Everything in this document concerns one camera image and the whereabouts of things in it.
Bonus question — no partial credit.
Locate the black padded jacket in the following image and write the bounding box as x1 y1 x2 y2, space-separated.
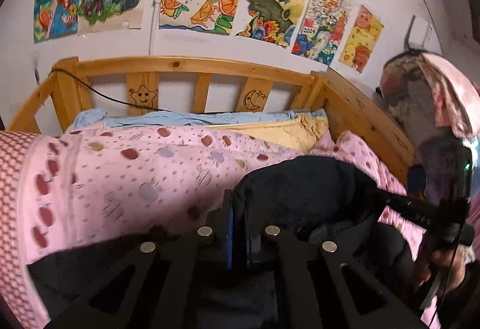
26 155 443 329

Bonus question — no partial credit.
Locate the right hand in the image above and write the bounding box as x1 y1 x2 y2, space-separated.
412 248 466 295

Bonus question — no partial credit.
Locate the pink floral cloth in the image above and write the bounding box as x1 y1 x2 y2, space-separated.
379 50 479 147

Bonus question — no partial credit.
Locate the pink patterned quilt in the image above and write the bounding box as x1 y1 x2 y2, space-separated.
1 125 405 328

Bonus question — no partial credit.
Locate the yellow pillow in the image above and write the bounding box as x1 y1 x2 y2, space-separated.
209 113 329 153

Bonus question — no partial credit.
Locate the light blue pillow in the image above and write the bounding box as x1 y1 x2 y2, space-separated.
67 108 327 133

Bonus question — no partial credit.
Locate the yellow bear drawing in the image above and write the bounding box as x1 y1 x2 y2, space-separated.
339 5 384 73

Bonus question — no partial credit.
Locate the dragon 2024 drawing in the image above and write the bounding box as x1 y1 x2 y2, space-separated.
291 0 353 65

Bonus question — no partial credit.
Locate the white wall box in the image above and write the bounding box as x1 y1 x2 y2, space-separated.
404 15 435 51

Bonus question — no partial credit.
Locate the black cable on headboard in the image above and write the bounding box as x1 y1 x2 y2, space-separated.
33 65 241 116

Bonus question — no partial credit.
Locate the wooden bed frame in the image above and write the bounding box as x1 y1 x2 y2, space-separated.
7 56 415 183

